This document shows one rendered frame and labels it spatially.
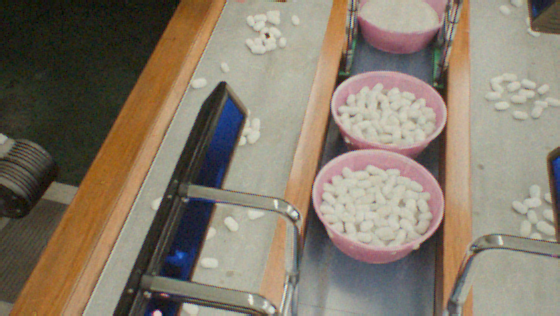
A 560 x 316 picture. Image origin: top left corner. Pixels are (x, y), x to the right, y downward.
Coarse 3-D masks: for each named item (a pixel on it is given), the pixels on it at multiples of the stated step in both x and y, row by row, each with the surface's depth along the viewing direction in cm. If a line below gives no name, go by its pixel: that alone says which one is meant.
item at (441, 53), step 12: (456, 0) 151; (444, 12) 171; (456, 12) 153; (444, 24) 173; (456, 24) 156; (444, 36) 176; (444, 48) 161; (432, 60) 181; (444, 60) 163; (432, 72) 176; (444, 72) 166; (432, 84) 169
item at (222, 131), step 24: (216, 96) 103; (216, 120) 101; (240, 120) 107; (192, 144) 97; (216, 144) 99; (192, 168) 93; (216, 168) 98; (168, 216) 86; (192, 216) 90; (144, 240) 90; (168, 240) 84; (192, 240) 89; (144, 264) 81; (168, 264) 84; (192, 264) 87; (120, 312) 78; (144, 312) 78; (168, 312) 81
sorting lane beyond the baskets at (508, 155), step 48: (480, 0) 191; (480, 48) 175; (528, 48) 175; (480, 96) 161; (480, 144) 150; (528, 144) 150; (480, 192) 140; (528, 192) 140; (480, 288) 123; (528, 288) 123
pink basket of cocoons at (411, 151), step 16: (352, 80) 161; (368, 80) 163; (384, 80) 164; (416, 80) 161; (336, 96) 157; (416, 96) 162; (432, 96) 159; (336, 112) 156; (368, 144) 147; (384, 144) 145; (416, 144) 145; (384, 160) 151
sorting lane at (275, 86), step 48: (288, 0) 190; (240, 48) 174; (288, 48) 174; (192, 96) 160; (240, 96) 160; (288, 96) 161; (288, 144) 149; (144, 192) 138; (240, 240) 130; (96, 288) 122; (240, 288) 122
